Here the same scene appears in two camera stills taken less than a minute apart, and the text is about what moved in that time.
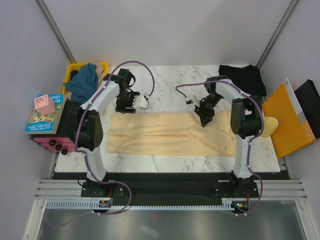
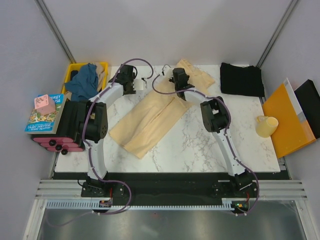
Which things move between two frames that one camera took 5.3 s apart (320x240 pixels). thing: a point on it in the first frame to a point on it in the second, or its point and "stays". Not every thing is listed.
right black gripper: [204, 115] to [187, 76]
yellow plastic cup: [270, 124] stays
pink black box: [64, 139] stays
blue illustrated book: [38, 124] stays
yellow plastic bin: [77, 66] stays
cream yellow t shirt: [177, 133] to [151, 116]
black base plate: [169, 188] stays
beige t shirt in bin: [100, 72] stays
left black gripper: [121, 108] to [132, 91]
